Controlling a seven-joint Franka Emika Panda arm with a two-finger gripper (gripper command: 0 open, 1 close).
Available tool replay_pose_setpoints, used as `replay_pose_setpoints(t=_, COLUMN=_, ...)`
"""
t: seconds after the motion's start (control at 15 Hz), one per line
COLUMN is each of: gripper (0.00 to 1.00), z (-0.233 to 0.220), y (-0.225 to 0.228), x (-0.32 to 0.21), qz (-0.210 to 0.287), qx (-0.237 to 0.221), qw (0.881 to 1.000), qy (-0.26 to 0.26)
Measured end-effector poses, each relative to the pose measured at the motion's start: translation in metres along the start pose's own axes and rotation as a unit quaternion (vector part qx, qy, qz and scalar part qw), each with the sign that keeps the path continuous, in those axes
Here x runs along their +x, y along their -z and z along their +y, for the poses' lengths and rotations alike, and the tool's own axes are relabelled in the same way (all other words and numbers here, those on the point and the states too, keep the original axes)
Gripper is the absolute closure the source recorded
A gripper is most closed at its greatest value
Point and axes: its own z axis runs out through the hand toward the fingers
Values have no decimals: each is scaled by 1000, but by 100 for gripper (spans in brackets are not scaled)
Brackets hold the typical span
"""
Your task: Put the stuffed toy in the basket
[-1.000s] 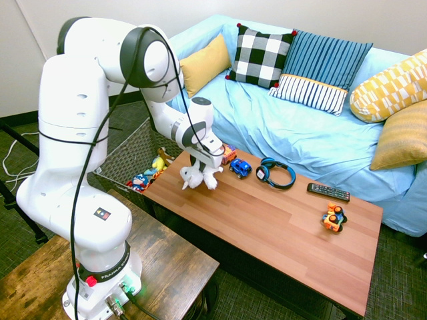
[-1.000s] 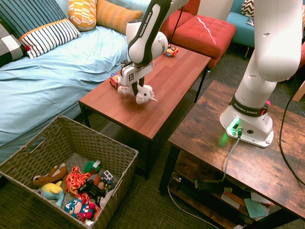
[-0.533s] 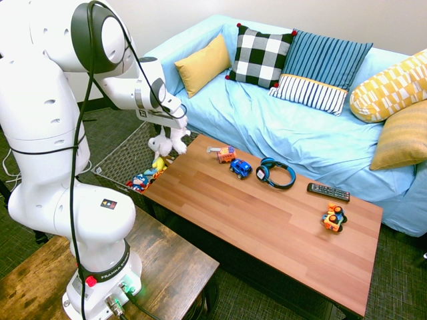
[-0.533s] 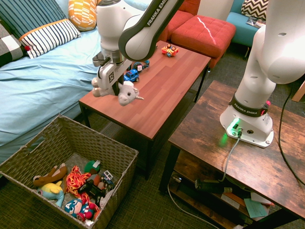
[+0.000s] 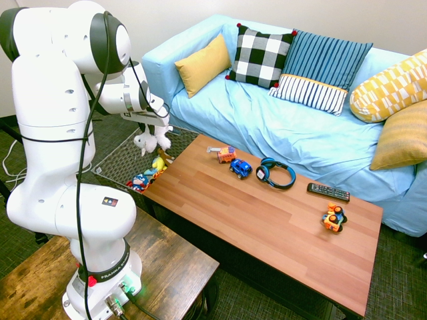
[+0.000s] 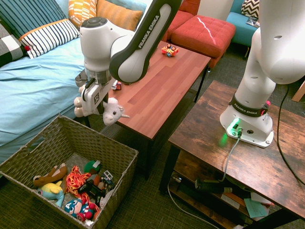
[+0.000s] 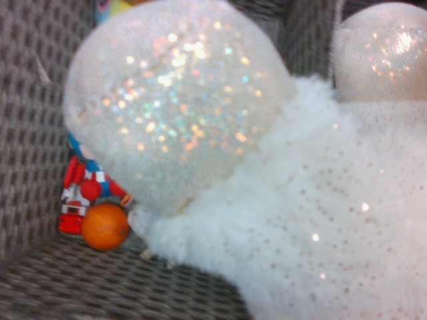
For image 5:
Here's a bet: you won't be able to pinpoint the Captain America plush toy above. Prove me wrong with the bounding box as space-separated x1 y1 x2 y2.
125 173 151 193

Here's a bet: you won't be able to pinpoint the dark woven wicker basket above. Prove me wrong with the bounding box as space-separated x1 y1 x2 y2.
91 121 201 215

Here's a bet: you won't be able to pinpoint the orange toy truck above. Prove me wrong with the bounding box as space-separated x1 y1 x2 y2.
205 145 238 165

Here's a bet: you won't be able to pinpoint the white stuffed animal toy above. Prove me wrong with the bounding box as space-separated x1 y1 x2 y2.
133 115 173 157

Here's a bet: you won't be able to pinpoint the brown plush toy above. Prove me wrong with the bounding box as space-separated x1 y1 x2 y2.
156 147 175 166

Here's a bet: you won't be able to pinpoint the yellow ribbed pillow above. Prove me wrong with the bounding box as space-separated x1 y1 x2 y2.
369 99 427 171

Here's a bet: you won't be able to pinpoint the rustic wooden stand table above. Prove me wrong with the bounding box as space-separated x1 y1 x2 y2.
0 206 220 320

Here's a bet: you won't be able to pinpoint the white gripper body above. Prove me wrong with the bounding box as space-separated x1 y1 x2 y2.
122 111 171 128

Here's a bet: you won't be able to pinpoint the yellow plush toy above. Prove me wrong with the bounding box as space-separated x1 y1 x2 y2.
151 156 167 174

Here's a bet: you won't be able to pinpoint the black white checkered pillow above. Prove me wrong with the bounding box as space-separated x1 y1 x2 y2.
225 22 298 89

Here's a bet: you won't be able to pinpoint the black remote control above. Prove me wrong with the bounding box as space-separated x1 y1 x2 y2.
306 182 352 203

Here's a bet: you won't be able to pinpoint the light blue sofa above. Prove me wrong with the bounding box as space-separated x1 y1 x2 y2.
141 15 427 238

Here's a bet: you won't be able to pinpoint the plain yellow pillow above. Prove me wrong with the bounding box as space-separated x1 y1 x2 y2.
174 33 232 99

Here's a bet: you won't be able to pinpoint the blue black headphones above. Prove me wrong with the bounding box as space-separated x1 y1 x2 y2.
255 157 297 191

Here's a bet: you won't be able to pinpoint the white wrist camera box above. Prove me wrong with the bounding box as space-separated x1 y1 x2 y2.
147 92 169 115

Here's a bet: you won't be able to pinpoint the blue toy car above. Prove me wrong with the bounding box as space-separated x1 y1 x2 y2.
229 158 254 180

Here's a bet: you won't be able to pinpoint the blue striped pillow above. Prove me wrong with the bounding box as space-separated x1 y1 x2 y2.
268 29 374 117

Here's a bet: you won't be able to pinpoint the yellow white patterned pillow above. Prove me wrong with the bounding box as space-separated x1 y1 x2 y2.
349 49 427 123

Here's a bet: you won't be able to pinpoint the orange toy vehicle black wheels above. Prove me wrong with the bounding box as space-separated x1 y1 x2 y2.
322 202 348 233

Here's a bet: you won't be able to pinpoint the wooden coffee table black frame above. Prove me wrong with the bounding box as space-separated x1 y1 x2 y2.
143 133 384 319

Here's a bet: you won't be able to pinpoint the white floor cable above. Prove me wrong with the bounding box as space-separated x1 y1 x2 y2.
2 139 28 188

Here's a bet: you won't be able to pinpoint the black base cable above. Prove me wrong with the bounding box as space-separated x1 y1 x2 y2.
118 283 161 320

